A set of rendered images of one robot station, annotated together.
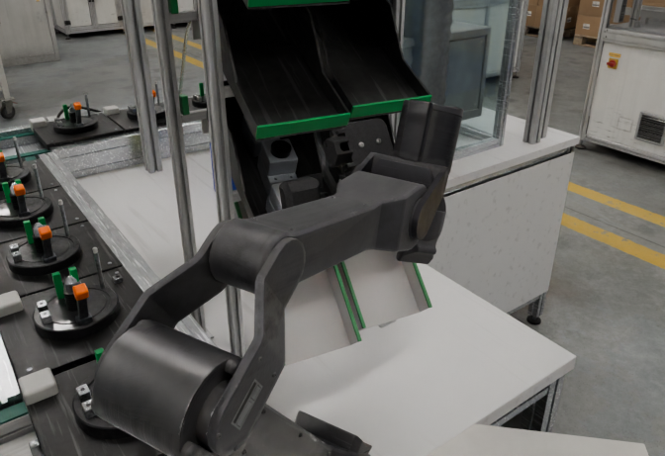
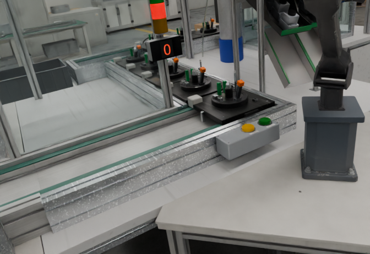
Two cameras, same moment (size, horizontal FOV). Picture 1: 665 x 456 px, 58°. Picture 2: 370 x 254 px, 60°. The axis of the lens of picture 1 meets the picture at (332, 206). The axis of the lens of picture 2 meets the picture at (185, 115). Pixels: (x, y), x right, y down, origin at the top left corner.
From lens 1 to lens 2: 61 cm
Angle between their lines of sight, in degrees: 9
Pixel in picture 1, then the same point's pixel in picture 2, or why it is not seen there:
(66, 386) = (204, 100)
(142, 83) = (186, 17)
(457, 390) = not seen: hidden behind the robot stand
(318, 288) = (296, 61)
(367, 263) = (313, 54)
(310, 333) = (295, 76)
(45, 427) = (203, 108)
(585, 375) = not seen: outside the picture
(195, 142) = (205, 47)
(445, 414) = not seen: hidden behind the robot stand
